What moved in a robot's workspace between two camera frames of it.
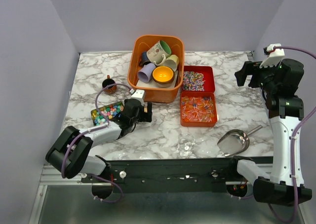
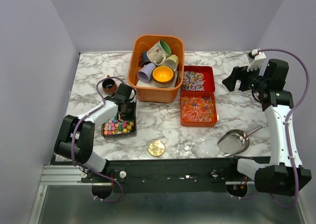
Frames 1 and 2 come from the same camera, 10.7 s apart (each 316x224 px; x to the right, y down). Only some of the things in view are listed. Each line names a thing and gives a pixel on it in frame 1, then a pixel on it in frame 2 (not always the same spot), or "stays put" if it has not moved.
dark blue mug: (144, 59) stays put
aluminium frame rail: (50, 176) stays put
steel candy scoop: (236, 141) stays put
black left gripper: (146, 117) to (129, 117)
